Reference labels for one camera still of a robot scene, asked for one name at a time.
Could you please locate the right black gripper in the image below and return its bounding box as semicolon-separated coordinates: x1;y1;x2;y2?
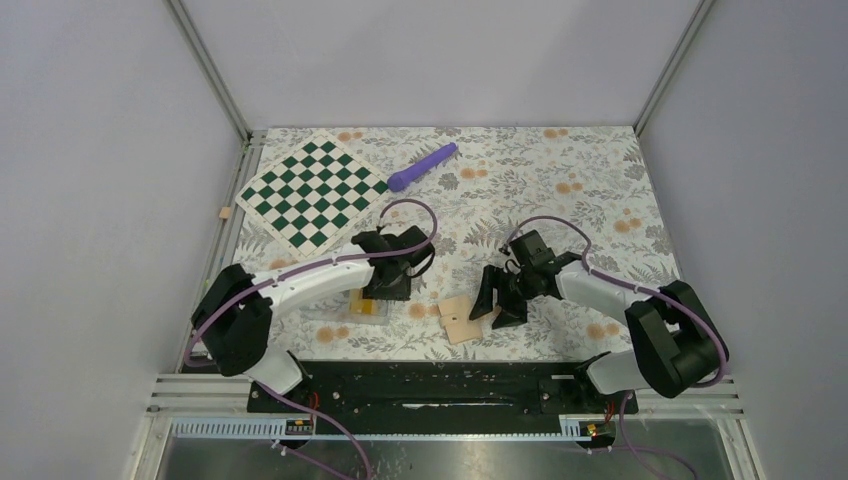
468;263;538;330

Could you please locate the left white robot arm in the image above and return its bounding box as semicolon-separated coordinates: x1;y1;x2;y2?
191;226;435;411

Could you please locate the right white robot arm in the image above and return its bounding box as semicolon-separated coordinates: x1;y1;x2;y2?
469;231;728;412

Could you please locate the yellow credit card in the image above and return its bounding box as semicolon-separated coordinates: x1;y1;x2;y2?
349;298;379;315

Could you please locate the green white chessboard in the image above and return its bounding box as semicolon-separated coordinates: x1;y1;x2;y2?
236;130;388;260

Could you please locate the floral tablecloth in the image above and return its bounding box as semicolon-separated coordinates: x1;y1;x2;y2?
269;126;679;361

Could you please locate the purple cylindrical handle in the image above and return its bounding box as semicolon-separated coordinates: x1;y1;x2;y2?
387;142;459;193

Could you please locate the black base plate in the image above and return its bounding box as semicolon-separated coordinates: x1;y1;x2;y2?
286;360;638;430

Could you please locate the white slotted cable duct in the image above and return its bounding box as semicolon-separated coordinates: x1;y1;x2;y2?
171;415;615;442

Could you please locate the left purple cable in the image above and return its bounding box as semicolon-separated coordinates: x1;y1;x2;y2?
183;198;440;480

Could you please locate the purple cable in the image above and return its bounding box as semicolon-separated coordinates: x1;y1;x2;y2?
504;215;730;480
183;198;440;480

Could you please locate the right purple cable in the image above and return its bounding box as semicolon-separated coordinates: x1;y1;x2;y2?
504;215;730;480

